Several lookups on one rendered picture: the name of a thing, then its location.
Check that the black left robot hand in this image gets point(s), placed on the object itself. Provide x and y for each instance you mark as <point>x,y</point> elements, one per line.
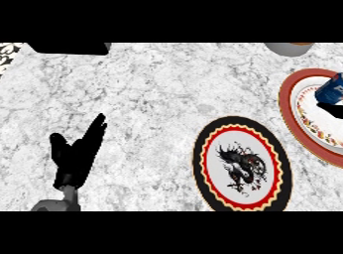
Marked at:
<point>77,155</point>

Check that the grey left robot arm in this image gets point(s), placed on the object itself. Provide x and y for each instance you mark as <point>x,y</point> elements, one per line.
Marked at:
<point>65,200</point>

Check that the red rimmed floral plate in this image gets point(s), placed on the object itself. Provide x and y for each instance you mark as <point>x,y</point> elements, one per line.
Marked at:
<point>321,127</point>

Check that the blue can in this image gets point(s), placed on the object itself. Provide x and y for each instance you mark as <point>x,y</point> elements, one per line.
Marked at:
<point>336,88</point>

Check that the black rimmed dragon plate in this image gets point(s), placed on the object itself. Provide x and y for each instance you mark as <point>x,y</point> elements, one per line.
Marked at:
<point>243,163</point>

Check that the grey round pot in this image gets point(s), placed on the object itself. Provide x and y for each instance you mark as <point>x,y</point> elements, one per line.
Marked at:
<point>288,49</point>

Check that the black appliance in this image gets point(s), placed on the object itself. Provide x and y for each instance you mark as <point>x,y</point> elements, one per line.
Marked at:
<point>71,48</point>

